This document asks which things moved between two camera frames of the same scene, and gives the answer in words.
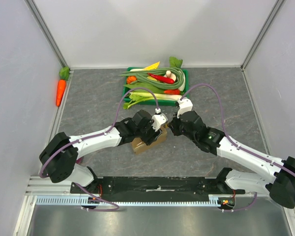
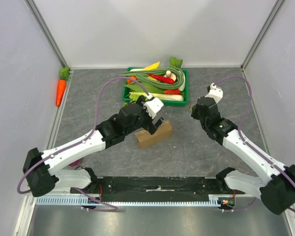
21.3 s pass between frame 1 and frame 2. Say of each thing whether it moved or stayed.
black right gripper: moved
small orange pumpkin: stayed
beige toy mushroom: stayed
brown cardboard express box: moved
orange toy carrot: stayed
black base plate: stayed
